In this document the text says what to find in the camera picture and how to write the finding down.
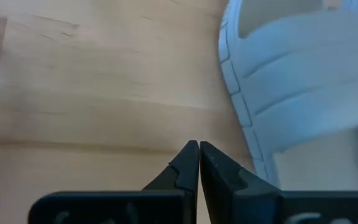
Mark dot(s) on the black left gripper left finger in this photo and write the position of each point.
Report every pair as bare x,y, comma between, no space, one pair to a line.
135,207

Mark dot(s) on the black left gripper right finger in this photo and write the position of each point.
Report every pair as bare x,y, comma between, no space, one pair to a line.
244,202

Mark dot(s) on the grey slide sandal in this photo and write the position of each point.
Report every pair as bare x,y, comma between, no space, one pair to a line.
297,77

